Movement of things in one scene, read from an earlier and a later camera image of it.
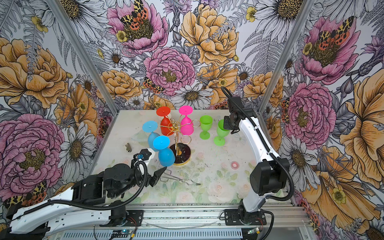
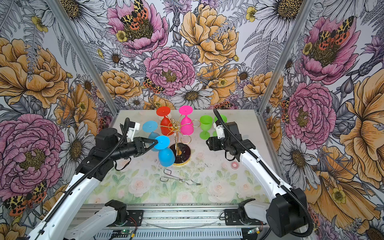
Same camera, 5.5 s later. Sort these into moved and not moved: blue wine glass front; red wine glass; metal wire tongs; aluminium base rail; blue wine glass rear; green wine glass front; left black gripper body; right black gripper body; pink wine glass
Moved: left black gripper body; right black gripper body
Not moved: pink wine glass; metal wire tongs; green wine glass front; aluminium base rail; blue wine glass rear; blue wine glass front; red wine glass
